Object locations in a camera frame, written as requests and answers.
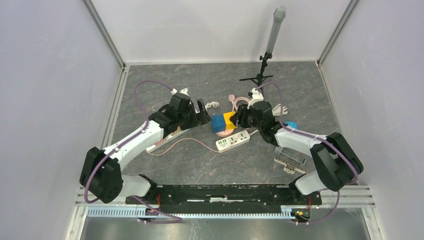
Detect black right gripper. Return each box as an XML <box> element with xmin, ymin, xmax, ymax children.
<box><xmin>229</xmin><ymin>104</ymin><xmax>263</xmax><ymax>132</ymax></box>

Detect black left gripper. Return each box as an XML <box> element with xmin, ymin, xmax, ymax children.
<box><xmin>177</xmin><ymin>99</ymin><xmax>212</xmax><ymax>131</ymax></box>

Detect dark blue cube socket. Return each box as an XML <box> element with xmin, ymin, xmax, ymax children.
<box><xmin>211</xmin><ymin>114</ymin><xmax>227</xmax><ymax>133</ymax></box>

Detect yellow cube socket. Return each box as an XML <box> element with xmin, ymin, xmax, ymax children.
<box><xmin>223</xmin><ymin>111</ymin><xmax>237</xmax><ymax>131</ymax></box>

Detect pink charging cable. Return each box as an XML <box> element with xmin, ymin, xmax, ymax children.
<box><xmin>147</xmin><ymin>137</ymin><xmax>221</xmax><ymax>157</ymax></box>

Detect light blue cube adapter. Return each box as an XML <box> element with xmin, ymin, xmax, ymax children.
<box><xmin>285</xmin><ymin>121</ymin><xmax>298</xmax><ymax>129</ymax></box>

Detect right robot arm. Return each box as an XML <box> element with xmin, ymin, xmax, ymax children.
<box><xmin>230</xmin><ymin>101</ymin><xmax>364</xmax><ymax>204</ymax></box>

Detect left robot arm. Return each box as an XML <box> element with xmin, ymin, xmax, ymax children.
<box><xmin>79</xmin><ymin>92</ymin><xmax>212</xmax><ymax>204</ymax></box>

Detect white power strip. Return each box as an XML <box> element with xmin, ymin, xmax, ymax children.
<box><xmin>215</xmin><ymin>130</ymin><xmax>251</xmax><ymax>153</ymax></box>

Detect white dock with green inset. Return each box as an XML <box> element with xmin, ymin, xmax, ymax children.
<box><xmin>145</xmin><ymin>127</ymin><xmax>188</xmax><ymax>153</ymax></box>

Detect grey microphone on tripod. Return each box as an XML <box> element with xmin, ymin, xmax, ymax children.
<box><xmin>239</xmin><ymin>6</ymin><xmax>287</xmax><ymax>87</ymax></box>

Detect pink coiled cable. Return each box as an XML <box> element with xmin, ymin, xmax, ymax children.
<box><xmin>228</xmin><ymin>94</ymin><xmax>252</xmax><ymax>114</ymax></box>

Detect white power strip cord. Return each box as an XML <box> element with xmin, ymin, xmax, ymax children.
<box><xmin>249</xmin><ymin>103</ymin><xmax>289</xmax><ymax>137</ymax></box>

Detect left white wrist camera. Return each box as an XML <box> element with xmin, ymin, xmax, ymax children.
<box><xmin>169</xmin><ymin>88</ymin><xmax>191</xmax><ymax>109</ymax></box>

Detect grey metal bracket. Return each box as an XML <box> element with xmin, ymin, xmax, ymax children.
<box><xmin>273</xmin><ymin>146</ymin><xmax>307</xmax><ymax>165</ymax></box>

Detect beige perforated bracket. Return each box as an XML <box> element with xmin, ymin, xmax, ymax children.
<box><xmin>273</xmin><ymin>157</ymin><xmax>308</xmax><ymax>175</ymax></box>

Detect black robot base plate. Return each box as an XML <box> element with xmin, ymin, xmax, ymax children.
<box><xmin>141</xmin><ymin>184</ymin><xmax>322</xmax><ymax>214</ymax></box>

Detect white slotted cable duct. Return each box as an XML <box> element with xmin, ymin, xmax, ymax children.
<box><xmin>87</xmin><ymin>206</ymin><xmax>295</xmax><ymax>220</ymax></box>

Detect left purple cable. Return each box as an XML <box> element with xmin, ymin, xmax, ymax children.
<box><xmin>83</xmin><ymin>80</ymin><xmax>184</xmax><ymax>225</ymax></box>

